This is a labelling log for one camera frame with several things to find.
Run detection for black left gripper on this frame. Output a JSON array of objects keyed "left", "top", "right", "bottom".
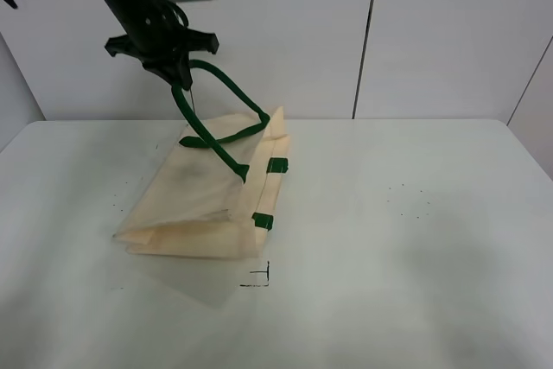
[{"left": 105, "top": 1, "right": 219, "bottom": 90}]

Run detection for cream linen bag green handles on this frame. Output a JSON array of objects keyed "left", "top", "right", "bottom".
[{"left": 113, "top": 60, "right": 290, "bottom": 259}]

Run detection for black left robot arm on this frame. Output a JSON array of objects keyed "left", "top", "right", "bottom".
[{"left": 4, "top": 0, "right": 219, "bottom": 90}]

